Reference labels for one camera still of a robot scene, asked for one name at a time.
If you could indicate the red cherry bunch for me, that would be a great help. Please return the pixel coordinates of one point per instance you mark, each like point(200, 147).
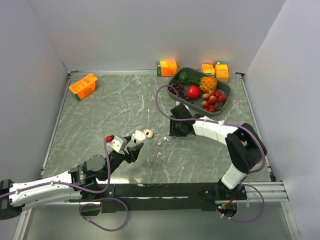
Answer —
point(213, 101)

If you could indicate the green leafy sprig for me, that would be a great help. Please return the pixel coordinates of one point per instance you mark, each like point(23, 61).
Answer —
point(193, 80)

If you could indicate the beige earbud charging case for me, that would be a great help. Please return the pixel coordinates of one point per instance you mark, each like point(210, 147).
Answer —
point(148, 133)

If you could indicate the red apple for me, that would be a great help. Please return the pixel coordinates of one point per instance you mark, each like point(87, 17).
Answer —
point(193, 92)

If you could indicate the green lime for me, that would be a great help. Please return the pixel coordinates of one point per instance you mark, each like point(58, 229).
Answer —
point(183, 77)

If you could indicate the orange spiky fruit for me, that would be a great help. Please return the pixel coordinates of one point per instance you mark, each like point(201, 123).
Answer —
point(208, 83)

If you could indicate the white earbud charging case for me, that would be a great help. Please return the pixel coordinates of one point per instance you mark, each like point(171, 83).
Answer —
point(138, 137)

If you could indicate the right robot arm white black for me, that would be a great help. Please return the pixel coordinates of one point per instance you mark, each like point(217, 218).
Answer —
point(245, 148)

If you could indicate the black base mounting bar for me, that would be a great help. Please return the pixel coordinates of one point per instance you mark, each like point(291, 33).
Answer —
point(202, 196)

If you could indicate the dark grey fruit tray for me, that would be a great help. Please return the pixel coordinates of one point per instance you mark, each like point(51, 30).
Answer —
point(197, 103)

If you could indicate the orange juice carton left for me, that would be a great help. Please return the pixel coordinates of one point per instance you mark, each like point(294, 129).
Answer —
point(83, 87)

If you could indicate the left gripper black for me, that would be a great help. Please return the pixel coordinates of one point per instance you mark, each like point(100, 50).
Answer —
point(133, 152)

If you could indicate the orange juice carton centre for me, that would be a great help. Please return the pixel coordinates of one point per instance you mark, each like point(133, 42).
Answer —
point(166, 68)

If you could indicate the purple grape bunch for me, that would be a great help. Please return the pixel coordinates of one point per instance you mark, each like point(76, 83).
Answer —
point(178, 89)

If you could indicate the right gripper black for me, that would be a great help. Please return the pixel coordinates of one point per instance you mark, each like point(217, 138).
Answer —
point(173, 131)

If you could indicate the orange juice carton right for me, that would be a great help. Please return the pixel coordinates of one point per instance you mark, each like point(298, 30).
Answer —
point(221, 71)

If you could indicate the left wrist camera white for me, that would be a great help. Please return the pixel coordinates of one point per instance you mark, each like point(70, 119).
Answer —
point(118, 144)

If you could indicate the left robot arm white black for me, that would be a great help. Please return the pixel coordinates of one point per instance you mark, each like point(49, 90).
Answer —
point(89, 178)

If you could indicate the orange juice carton lying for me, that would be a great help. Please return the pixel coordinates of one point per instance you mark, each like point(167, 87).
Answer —
point(208, 69)

